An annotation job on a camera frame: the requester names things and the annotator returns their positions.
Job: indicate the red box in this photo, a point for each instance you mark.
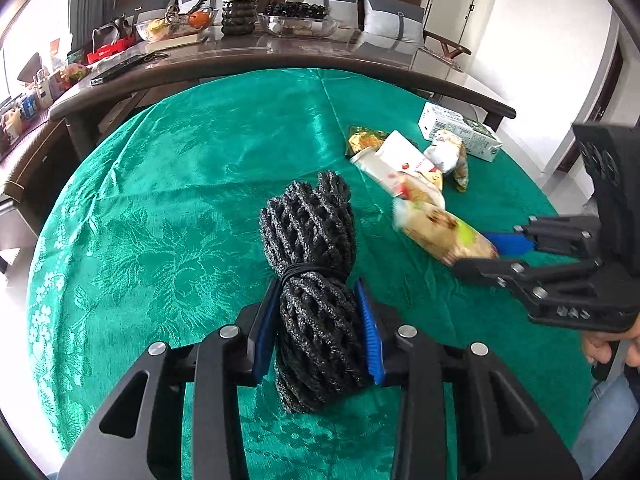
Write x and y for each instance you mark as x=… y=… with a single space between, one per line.
x=110 y=51

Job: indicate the dark wooden door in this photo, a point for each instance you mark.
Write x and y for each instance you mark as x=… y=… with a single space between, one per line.
x=612 y=85

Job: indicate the beige printed snack wrapper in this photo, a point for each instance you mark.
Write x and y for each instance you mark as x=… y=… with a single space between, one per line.
x=440 y=230

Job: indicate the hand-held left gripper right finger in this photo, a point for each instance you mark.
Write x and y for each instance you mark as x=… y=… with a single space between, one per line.
x=371 y=335

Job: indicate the yellow snack wrapper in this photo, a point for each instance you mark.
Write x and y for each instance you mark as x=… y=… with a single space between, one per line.
x=365 y=140

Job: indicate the group of bottles and toiletries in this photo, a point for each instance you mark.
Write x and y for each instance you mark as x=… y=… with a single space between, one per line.
x=30 y=100

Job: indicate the green and white milk carton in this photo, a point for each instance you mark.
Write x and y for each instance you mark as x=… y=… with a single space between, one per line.
x=465 y=130

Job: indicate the person's right hand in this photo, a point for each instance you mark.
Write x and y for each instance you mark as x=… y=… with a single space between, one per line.
x=627 y=345

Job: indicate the dark wooden coffee table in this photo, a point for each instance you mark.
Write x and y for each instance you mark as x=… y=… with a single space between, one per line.
x=300 y=60

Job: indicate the glass bowl of dark fruit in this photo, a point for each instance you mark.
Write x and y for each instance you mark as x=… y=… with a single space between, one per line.
x=297 y=22

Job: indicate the green tablecloth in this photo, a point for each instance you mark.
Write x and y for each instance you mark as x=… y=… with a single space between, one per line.
x=175 y=210

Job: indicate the crumpled silver white wrapper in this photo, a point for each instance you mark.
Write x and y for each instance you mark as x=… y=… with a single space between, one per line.
x=447 y=157

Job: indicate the black phone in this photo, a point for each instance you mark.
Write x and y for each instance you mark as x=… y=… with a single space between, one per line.
x=125 y=67

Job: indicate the black foam fruit net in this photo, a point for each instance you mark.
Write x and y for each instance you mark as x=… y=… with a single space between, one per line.
x=315 y=260

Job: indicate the dark handbag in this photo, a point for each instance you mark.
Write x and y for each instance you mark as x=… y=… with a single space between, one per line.
x=112 y=30

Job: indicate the person's blue jeans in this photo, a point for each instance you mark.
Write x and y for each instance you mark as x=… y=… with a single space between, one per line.
x=610 y=420

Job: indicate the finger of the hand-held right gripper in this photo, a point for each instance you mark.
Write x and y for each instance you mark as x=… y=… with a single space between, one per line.
x=500 y=271
x=507 y=243

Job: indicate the white and red wrapper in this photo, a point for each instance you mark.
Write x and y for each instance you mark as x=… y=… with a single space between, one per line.
x=400 y=165

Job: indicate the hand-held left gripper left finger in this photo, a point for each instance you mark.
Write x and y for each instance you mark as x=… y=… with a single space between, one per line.
x=262 y=330

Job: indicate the book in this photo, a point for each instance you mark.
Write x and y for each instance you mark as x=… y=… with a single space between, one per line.
x=175 y=41

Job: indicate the white door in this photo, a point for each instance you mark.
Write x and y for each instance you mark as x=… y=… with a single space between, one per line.
x=450 y=0

